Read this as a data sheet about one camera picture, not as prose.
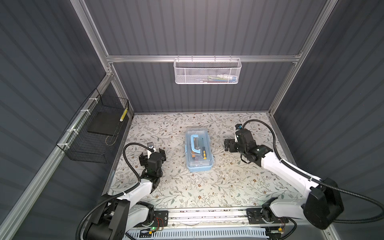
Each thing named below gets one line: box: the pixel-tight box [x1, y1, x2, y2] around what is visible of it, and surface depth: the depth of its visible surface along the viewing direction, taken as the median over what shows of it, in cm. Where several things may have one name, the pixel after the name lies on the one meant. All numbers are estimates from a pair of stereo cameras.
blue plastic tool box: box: [185, 127, 214, 172], surface depth 88 cm
